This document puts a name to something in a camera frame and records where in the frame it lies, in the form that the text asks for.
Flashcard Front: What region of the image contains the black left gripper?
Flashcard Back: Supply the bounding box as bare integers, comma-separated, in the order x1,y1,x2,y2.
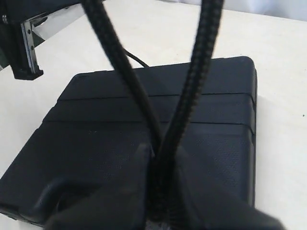
0,0,81,81

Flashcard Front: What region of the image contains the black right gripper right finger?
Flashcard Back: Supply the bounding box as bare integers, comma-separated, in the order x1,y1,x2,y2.
172,147,284,230

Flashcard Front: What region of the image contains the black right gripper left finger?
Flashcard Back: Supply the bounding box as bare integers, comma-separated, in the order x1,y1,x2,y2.
44,144,151,230

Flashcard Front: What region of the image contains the black cord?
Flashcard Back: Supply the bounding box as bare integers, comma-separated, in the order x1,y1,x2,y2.
80,0,225,230

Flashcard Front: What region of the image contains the black plastic case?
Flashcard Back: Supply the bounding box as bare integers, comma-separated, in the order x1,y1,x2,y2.
0,56,257,226

